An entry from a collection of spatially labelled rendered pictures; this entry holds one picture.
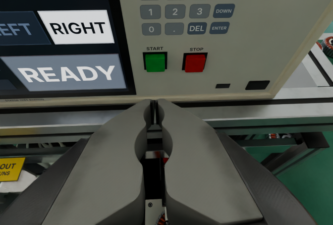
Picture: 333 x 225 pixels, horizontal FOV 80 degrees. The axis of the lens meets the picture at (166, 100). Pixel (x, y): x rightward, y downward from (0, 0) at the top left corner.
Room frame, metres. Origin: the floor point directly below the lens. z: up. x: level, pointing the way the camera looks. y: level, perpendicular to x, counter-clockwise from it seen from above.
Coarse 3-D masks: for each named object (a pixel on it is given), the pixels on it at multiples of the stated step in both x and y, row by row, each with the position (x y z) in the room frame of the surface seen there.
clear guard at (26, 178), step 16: (16, 144) 0.10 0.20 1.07; (32, 144) 0.10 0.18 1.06; (48, 144) 0.10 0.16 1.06; (64, 144) 0.10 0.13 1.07; (32, 160) 0.08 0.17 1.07; (48, 160) 0.08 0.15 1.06; (32, 176) 0.06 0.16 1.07; (0, 192) 0.04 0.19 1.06; (16, 192) 0.04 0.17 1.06; (0, 208) 0.03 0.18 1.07
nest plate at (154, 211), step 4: (148, 200) 0.08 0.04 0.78; (152, 200) 0.08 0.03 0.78; (156, 200) 0.08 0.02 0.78; (160, 200) 0.08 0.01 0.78; (148, 204) 0.08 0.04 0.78; (152, 204) 0.08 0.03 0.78; (156, 204) 0.08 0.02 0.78; (160, 204) 0.08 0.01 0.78; (148, 208) 0.07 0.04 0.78; (152, 208) 0.07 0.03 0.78; (156, 208) 0.07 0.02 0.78; (160, 208) 0.07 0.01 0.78; (164, 208) 0.07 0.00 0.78; (148, 212) 0.06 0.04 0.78; (152, 212) 0.06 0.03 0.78; (156, 212) 0.06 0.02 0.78; (160, 212) 0.06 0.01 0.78; (164, 212) 0.06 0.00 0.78; (148, 216) 0.05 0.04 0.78; (152, 216) 0.05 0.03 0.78; (156, 216) 0.05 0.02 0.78; (148, 220) 0.04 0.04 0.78; (152, 220) 0.04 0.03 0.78; (156, 220) 0.04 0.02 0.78; (148, 224) 0.04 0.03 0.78; (152, 224) 0.04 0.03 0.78
